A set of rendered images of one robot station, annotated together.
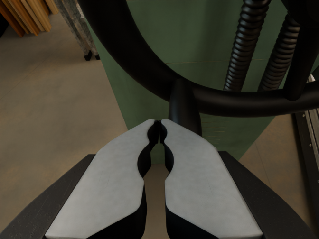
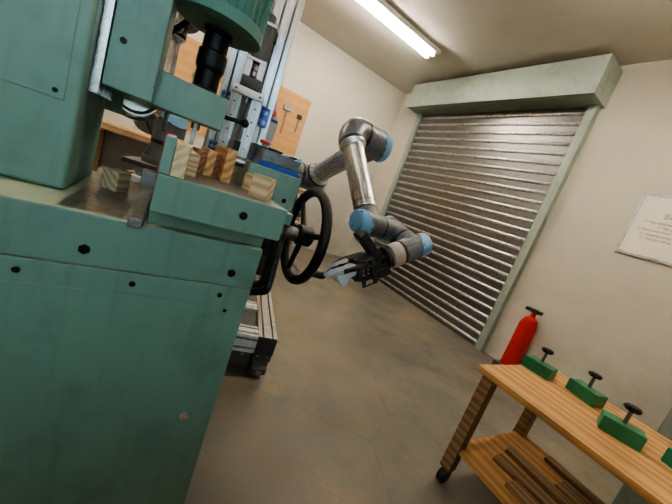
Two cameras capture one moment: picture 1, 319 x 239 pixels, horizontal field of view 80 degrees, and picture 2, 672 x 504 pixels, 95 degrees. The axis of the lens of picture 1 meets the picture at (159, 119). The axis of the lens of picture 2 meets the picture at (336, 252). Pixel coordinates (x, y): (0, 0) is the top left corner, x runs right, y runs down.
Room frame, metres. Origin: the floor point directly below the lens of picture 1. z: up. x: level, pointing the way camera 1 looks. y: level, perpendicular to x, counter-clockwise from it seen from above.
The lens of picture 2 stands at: (0.55, 0.69, 0.96)
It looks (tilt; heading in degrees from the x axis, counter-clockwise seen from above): 10 degrees down; 234
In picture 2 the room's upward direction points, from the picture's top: 20 degrees clockwise
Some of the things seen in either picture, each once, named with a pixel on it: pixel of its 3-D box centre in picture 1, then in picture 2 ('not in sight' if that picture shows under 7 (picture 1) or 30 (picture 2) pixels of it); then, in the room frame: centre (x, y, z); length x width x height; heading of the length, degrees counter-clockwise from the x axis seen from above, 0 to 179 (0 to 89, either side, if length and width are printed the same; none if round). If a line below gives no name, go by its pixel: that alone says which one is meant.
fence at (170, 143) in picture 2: not in sight; (170, 147); (0.49, -0.14, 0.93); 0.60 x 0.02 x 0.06; 86
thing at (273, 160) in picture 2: not in sight; (273, 158); (0.26, -0.13, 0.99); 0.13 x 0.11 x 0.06; 86
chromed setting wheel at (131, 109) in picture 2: not in sight; (137, 93); (0.58, -0.26, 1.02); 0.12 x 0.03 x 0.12; 176
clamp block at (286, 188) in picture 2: not in sight; (265, 184); (0.26, -0.12, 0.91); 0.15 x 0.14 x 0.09; 86
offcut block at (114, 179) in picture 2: not in sight; (115, 179); (0.58, -0.17, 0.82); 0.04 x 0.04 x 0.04; 58
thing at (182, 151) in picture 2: not in sight; (178, 151); (0.48, -0.14, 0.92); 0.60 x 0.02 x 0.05; 86
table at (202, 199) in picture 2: not in sight; (228, 191); (0.35, -0.13, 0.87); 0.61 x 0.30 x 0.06; 86
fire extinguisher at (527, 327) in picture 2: not in sight; (520, 340); (-2.40, -0.39, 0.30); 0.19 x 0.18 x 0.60; 179
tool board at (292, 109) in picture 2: not in sight; (225, 101); (-0.16, -3.37, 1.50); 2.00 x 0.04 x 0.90; 179
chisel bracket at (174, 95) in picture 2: not in sight; (189, 106); (0.48, -0.13, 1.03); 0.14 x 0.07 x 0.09; 176
